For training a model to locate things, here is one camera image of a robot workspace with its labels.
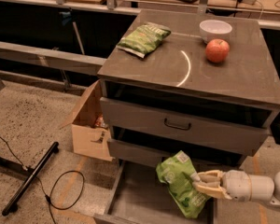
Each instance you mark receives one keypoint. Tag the cardboard box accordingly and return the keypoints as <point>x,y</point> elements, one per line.
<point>88,140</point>

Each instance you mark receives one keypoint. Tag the red snack pack in box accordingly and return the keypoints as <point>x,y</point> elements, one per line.
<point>100,123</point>

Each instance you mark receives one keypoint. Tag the red apple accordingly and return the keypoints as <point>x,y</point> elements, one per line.
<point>217,50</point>

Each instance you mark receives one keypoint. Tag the white bowl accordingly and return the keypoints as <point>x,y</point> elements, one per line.
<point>215,29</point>

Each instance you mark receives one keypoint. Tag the top grey drawer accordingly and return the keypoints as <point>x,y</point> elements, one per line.
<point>212,133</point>

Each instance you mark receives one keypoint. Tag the dark green chip bag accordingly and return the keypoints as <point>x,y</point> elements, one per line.
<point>144,39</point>

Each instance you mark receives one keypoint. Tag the middle grey drawer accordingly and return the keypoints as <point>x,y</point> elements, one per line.
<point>141,161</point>

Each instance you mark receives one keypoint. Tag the grey drawer cabinet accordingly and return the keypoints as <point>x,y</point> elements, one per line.
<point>244,89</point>

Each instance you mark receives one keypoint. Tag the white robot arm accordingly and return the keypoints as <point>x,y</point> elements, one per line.
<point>274,202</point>

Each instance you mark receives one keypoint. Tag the bottom grey open drawer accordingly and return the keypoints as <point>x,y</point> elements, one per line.
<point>138,197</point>

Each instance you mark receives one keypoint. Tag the black stand leg bar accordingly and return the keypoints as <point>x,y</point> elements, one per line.
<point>12,205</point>

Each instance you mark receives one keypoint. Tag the light green rice chip bag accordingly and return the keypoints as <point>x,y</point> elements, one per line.
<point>178,174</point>

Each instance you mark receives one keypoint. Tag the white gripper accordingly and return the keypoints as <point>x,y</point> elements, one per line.
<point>236,184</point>

